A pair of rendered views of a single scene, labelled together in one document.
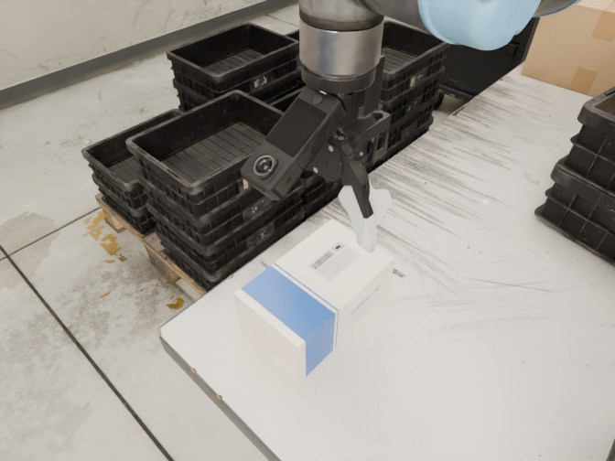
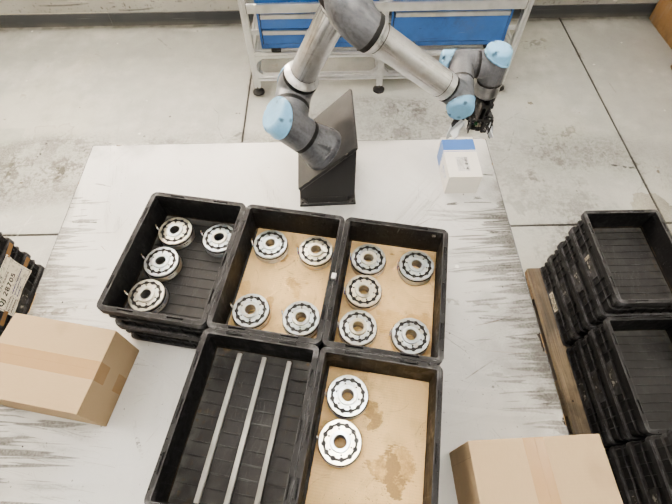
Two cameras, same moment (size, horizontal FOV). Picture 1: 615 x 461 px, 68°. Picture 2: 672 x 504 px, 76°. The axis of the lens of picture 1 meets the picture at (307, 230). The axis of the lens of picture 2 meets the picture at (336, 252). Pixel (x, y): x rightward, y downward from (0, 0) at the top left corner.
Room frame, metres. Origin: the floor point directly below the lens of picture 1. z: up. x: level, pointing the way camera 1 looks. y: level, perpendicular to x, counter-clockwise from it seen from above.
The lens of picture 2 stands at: (0.90, -1.13, 1.95)
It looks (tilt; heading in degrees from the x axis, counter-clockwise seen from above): 58 degrees down; 137
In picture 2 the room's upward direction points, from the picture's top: 1 degrees counter-clockwise
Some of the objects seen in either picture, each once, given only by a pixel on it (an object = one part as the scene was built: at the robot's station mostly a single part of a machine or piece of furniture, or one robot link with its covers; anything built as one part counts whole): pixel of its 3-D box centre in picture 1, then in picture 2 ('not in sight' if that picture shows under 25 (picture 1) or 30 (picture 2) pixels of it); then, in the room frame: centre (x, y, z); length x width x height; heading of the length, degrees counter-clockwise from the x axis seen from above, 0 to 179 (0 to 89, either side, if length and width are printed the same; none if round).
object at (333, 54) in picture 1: (337, 40); (487, 87); (0.42, -0.03, 1.10); 0.08 x 0.08 x 0.05
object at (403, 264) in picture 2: not in sight; (416, 265); (0.61, -0.52, 0.86); 0.10 x 0.10 x 0.01
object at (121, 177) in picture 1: (160, 169); not in sight; (1.35, 0.54, 0.26); 0.40 x 0.30 x 0.23; 137
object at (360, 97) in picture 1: (339, 116); (480, 110); (0.42, -0.03, 1.02); 0.09 x 0.08 x 0.12; 137
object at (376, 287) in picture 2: not in sight; (363, 290); (0.56, -0.69, 0.86); 0.10 x 0.10 x 0.01
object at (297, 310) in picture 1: (317, 294); (458, 164); (0.40, -0.01, 0.75); 0.20 x 0.12 x 0.09; 137
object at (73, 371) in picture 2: not in sight; (60, 369); (0.12, -1.43, 0.78); 0.30 x 0.22 x 0.16; 36
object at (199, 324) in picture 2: not in sight; (177, 254); (0.13, -1.01, 0.92); 0.40 x 0.30 x 0.02; 126
